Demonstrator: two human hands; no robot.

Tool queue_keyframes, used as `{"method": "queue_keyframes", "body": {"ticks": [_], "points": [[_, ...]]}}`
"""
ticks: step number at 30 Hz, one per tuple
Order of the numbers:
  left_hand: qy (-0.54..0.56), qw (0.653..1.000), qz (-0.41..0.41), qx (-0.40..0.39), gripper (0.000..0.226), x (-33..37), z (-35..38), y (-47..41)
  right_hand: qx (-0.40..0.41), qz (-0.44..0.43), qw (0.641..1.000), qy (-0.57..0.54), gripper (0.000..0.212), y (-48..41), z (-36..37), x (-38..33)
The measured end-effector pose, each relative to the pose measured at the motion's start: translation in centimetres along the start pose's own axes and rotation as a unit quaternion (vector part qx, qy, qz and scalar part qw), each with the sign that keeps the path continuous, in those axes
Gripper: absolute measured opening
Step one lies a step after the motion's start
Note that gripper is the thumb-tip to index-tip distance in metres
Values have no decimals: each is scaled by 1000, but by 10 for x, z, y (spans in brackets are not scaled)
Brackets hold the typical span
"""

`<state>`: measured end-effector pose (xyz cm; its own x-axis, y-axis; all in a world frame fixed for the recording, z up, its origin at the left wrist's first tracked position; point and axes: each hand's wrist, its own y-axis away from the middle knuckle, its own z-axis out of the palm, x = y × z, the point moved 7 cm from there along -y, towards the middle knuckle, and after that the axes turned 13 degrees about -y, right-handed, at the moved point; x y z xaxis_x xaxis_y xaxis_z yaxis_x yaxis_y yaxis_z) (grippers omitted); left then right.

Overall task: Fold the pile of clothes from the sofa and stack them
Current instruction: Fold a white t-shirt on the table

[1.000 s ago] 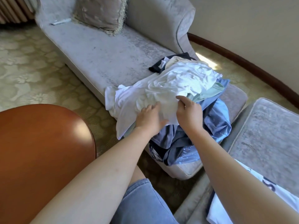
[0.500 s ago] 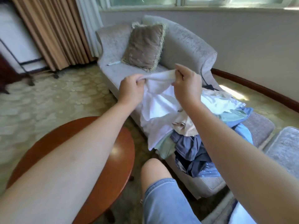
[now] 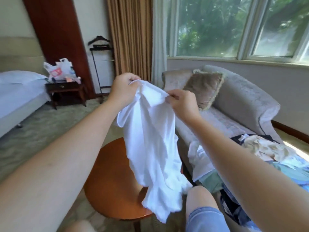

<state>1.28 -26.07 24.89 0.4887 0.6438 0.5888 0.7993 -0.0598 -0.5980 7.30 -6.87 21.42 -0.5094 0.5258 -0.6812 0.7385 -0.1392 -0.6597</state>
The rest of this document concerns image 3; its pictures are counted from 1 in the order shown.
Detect person's right hand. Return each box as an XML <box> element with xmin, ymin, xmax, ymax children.
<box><xmin>166</xmin><ymin>88</ymin><xmax>201</xmax><ymax>125</ymax></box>

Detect person's left hand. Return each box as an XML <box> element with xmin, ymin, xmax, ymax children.
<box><xmin>107</xmin><ymin>72</ymin><xmax>142</xmax><ymax>110</ymax></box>

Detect plain white T-shirt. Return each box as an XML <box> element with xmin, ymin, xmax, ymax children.
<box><xmin>117</xmin><ymin>80</ymin><xmax>193</xmax><ymax>224</ymax></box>

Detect pile of clothes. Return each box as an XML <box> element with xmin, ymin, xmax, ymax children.
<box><xmin>187</xmin><ymin>134</ymin><xmax>309</xmax><ymax>227</ymax></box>

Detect person's left forearm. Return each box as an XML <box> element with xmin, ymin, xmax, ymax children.
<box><xmin>0</xmin><ymin>101</ymin><xmax>121</xmax><ymax>232</ymax></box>

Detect person's right forearm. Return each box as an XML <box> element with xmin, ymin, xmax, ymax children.
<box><xmin>187</xmin><ymin>116</ymin><xmax>309</xmax><ymax>232</ymax></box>

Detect person's right leg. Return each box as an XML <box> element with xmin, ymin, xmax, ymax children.
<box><xmin>186</xmin><ymin>186</ymin><xmax>219</xmax><ymax>220</ymax></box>

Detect brown fringed cushion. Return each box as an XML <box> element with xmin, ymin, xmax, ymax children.
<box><xmin>183</xmin><ymin>69</ymin><xmax>225</xmax><ymax>111</ymax></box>

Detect black valet stand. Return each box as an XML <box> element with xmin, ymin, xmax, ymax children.
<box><xmin>88</xmin><ymin>35</ymin><xmax>117</xmax><ymax>103</ymax></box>

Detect beige curtain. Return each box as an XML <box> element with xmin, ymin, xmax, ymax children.
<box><xmin>106</xmin><ymin>0</ymin><xmax>154</xmax><ymax>82</ymax></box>

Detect grey velvet chaise sofa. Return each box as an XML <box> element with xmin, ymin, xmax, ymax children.
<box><xmin>162</xmin><ymin>64</ymin><xmax>290</xmax><ymax>191</ymax></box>

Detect dark wooden nightstand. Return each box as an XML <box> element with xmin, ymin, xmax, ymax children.
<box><xmin>45</xmin><ymin>81</ymin><xmax>89</xmax><ymax>110</ymax></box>

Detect plain white plastic bag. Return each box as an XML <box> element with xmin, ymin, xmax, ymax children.
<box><xmin>57</xmin><ymin>58</ymin><xmax>81</xmax><ymax>84</ymax></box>

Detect white sheer curtain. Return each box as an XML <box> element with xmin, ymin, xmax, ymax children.
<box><xmin>151</xmin><ymin>0</ymin><xmax>172</xmax><ymax>89</ymax></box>

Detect white plastic bag red print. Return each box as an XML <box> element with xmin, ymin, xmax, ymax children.
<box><xmin>43</xmin><ymin>62</ymin><xmax>64</xmax><ymax>82</ymax></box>

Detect white framed window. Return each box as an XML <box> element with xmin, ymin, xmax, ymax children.
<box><xmin>164</xmin><ymin>0</ymin><xmax>309</xmax><ymax>66</ymax></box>

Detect round wooden table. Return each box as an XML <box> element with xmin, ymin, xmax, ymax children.
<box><xmin>83</xmin><ymin>138</ymin><xmax>186</xmax><ymax>232</ymax></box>

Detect white pillow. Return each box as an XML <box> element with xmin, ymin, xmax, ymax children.
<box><xmin>0</xmin><ymin>70</ymin><xmax>47</xmax><ymax>86</ymax></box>

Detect white bed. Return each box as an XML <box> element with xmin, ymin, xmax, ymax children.
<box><xmin>0</xmin><ymin>70</ymin><xmax>51</xmax><ymax>139</ymax></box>

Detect beige padded headboard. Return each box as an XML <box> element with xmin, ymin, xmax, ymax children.
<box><xmin>0</xmin><ymin>36</ymin><xmax>46</xmax><ymax>75</ymax></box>

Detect blue denim shorts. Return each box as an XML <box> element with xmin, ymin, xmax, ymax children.
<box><xmin>186</xmin><ymin>206</ymin><xmax>231</xmax><ymax>232</ymax></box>

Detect dark wooden wall panel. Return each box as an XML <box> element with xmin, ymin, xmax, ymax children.
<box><xmin>22</xmin><ymin>0</ymin><xmax>96</xmax><ymax>100</ymax></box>

